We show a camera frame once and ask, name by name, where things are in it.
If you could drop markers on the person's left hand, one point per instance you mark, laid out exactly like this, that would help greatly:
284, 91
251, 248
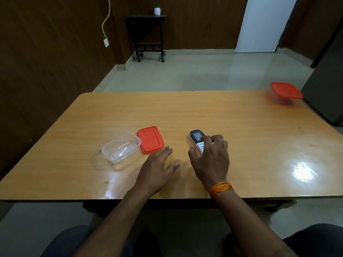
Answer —
153, 173

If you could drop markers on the person's right hand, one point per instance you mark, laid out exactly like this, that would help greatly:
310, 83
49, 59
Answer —
213, 164

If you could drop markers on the person's right thumb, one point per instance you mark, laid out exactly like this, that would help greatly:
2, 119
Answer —
193, 155

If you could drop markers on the person's left thumb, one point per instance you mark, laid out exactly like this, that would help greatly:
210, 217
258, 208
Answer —
172, 167

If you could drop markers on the white and black remote control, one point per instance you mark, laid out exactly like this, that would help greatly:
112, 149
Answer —
197, 137

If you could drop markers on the person's left forearm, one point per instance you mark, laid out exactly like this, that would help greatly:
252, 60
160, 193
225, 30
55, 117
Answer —
109, 227

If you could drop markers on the person's right forearm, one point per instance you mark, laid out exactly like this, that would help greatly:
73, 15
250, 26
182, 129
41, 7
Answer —
246, 227

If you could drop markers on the red container lid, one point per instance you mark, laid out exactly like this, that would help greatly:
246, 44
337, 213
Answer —
150, 139

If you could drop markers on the orange thread wristband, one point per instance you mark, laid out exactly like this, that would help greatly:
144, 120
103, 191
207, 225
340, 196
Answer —
220, 188

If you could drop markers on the clear plastic container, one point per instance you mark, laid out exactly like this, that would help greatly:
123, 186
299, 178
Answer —
121, 147

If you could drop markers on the lidded red plastic container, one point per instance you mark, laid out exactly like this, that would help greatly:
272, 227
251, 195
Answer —
284, 92

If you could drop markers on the person's left leg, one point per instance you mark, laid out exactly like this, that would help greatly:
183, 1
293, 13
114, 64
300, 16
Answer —
64, 242

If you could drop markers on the person's leg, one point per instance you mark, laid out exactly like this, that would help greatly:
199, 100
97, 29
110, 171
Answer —
316, 240
64, 242

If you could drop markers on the dark wooden side table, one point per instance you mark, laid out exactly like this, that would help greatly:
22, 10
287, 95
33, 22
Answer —
146, 29

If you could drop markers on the person's right leg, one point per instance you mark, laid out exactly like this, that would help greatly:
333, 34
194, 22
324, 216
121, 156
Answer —
316, 240

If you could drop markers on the white door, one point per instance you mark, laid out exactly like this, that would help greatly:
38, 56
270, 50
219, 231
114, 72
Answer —
264, 24

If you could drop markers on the dark cabinet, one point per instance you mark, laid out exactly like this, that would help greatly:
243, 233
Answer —
325, 85

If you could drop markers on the small white potted plant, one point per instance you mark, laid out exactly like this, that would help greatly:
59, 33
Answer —
157, 10

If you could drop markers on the white wall socket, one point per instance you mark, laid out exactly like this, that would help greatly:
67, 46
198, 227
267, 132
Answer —
106, 42

